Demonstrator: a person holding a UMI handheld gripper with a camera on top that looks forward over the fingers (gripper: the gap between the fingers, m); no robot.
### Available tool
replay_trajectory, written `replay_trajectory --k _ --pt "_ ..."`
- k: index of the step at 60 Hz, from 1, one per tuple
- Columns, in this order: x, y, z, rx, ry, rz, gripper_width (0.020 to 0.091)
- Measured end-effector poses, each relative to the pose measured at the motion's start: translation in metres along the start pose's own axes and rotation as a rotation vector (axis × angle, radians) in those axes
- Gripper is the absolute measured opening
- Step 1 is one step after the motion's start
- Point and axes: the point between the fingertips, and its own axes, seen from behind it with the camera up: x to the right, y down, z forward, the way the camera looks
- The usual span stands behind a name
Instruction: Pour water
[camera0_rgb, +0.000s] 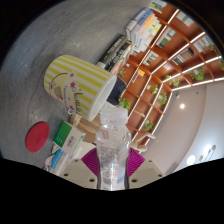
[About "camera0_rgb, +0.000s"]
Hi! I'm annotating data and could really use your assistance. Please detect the red wooden shelf unit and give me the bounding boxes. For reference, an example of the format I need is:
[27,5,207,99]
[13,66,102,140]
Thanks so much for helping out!
[116,0,224,148]

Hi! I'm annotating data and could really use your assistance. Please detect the multi-bulb ceiling lamp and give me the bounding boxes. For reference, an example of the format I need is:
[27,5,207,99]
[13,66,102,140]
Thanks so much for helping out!
[185,143,218,167]

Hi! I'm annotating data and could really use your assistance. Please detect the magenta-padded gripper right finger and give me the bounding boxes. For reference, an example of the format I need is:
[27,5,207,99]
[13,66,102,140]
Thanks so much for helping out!
[126,148,167,189]

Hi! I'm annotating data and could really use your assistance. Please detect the clear plastic water bottle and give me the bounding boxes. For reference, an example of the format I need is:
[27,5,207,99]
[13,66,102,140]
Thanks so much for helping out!
[95,106,133,192]

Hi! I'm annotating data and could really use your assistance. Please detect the round printed badge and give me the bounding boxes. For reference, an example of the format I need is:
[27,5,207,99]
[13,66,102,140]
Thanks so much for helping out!
[43,156,54,172]

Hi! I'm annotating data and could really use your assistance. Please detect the flat round red coaster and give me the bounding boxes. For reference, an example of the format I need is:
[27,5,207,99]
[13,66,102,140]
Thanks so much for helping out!
[25,121,51,154]

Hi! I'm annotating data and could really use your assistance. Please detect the chair with dark jacket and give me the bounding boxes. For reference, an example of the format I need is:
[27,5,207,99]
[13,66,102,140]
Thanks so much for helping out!
[106,77,128,106]

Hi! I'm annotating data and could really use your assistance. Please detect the stack of dark books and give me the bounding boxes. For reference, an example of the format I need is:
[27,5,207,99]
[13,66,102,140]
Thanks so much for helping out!
[95,34,133,73]

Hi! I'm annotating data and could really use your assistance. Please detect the green and white box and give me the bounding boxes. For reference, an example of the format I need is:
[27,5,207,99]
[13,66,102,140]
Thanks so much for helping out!
[52,120,87,155]

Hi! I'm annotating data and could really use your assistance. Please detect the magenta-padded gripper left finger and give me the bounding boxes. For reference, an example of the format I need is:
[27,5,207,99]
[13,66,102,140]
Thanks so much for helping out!
[61,148,101,190]

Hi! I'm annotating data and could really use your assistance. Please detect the yellow striped mug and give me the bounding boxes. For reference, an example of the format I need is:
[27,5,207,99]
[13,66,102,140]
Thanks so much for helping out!
[43,54,118,123]

